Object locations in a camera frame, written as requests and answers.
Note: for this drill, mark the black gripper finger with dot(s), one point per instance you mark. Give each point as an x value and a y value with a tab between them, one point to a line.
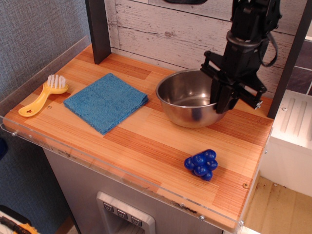
227	98
216	88

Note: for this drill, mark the white toy sink counter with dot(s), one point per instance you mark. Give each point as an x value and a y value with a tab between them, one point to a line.
287	159

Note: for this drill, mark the yellow black object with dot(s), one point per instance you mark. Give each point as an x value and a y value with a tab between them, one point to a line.
18	228

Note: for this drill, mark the blue plastic grape bunch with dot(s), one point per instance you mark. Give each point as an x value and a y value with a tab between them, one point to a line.
202	164

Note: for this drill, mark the dark post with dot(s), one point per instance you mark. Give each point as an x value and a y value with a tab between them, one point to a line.
292	58
98	27

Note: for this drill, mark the dark right post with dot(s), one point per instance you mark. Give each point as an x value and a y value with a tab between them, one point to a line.
292	58

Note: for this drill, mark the clear acrylic edge guard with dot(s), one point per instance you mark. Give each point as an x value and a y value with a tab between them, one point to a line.
148	149

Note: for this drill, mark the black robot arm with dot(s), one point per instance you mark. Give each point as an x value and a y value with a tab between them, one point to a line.
254	20

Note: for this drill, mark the dark left post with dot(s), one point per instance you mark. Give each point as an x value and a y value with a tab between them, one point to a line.
98	27

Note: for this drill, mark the silver dispenser panel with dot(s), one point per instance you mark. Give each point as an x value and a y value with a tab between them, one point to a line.
119	217

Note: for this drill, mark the blue folded cloth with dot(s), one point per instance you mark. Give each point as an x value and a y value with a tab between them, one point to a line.
106	103

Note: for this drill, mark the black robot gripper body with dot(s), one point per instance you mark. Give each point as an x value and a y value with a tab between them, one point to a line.
238	68

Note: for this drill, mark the grey toy fridge cabinet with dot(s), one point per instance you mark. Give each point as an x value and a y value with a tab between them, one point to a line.
80	185

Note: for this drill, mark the steel bowl pan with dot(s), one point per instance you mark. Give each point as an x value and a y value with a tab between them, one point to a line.
185	99

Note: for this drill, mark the yellow scrub brush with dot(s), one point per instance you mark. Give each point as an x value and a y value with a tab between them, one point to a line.
55	85

